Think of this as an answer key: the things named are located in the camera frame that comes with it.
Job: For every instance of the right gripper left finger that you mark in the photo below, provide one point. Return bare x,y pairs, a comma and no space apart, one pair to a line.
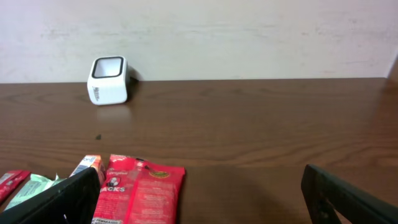
70,201

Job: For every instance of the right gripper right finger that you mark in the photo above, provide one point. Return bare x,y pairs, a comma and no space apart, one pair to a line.
326,195

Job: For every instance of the light green snack packet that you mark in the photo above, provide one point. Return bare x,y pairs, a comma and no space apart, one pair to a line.
37,184

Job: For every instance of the small orange snack packet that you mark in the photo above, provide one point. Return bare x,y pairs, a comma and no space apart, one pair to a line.
94,161

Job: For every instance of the large red snack bag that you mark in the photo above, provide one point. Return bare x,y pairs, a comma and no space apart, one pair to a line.
138,191

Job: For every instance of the small red snack packet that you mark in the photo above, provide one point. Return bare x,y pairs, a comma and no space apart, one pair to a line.
10,181

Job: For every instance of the white barcode scanner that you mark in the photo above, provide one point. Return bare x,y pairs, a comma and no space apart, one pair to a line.
108,80

